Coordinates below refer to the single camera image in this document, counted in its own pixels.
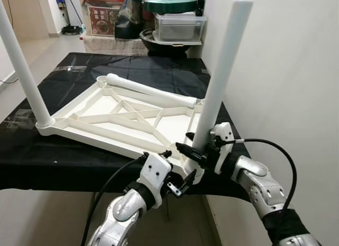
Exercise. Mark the clear plastic storage box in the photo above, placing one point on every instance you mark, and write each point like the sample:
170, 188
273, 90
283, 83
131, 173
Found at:
180, 28

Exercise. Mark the white plastic table top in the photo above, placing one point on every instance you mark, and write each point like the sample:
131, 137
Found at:
100, 105

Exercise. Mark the black round basin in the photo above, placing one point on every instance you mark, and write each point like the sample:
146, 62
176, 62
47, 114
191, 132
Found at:
169, 51

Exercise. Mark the beige cloth covered crate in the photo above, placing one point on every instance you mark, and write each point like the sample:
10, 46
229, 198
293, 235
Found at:
108, 45

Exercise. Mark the black tablecloth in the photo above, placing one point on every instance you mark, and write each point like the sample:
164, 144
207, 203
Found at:
42, 161

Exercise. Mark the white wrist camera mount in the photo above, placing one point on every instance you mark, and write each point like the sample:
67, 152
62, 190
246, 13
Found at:
154, 169
223, 133

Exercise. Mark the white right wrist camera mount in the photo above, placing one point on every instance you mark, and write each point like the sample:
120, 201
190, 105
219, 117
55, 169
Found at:
223, 133

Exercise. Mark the black floor mop head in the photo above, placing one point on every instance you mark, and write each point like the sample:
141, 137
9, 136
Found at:
71, 29

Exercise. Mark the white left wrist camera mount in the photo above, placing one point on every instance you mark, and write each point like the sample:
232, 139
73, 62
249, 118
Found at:
154, 169

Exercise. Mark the red patterned box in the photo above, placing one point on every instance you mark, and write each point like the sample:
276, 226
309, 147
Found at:
103, 19

